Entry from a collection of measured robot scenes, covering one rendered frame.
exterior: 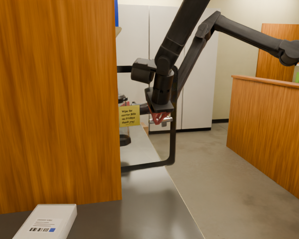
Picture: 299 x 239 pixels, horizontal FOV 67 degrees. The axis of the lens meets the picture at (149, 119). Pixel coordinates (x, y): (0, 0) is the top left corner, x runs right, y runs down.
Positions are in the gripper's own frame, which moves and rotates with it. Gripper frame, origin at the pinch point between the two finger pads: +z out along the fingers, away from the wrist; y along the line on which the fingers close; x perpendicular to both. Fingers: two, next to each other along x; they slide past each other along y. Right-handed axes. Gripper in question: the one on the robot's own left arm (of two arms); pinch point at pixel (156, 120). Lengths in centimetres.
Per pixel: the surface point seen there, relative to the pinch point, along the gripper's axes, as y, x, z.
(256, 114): -120, 188, 115
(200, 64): -270, 182, 121
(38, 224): 22.9, -39.1, 12.9
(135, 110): -5.2, -6.6, -1.5
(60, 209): 18.6, -33.8, 15.0
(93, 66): -4.1, -20.6, -19.9
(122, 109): -5.3, -11.3, -2.1
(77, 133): 3.8, -26.9, -1.5
